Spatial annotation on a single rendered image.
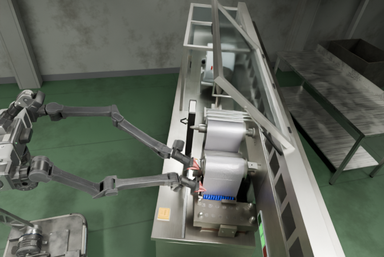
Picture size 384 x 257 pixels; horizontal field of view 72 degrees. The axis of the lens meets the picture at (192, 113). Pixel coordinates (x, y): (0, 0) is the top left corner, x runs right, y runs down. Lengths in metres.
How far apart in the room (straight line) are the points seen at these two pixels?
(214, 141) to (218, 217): 0.48
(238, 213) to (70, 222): 1.57
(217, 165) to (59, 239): 1.58
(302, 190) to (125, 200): 2.17
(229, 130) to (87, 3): 3.23
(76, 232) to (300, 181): 2.00
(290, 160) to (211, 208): 0.69
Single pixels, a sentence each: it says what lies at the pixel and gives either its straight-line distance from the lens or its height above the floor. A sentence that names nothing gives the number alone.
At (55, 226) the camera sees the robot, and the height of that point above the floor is 0.24.
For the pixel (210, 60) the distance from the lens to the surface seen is 2.33.
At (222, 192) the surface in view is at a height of 1.07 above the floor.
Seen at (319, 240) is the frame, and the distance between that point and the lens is 1.11.
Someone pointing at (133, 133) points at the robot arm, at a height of 1.40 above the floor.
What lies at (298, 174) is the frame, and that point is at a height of 1.65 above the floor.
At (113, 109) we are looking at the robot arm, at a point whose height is 1.47.
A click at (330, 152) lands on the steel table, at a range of 3.75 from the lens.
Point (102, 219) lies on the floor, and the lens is 2.97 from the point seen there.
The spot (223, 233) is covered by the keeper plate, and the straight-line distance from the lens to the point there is 1.81.
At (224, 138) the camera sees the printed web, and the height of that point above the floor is 1.33.
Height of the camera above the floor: 2.54
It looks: 39 degrees down
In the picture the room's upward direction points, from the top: 6 degrees clockwise
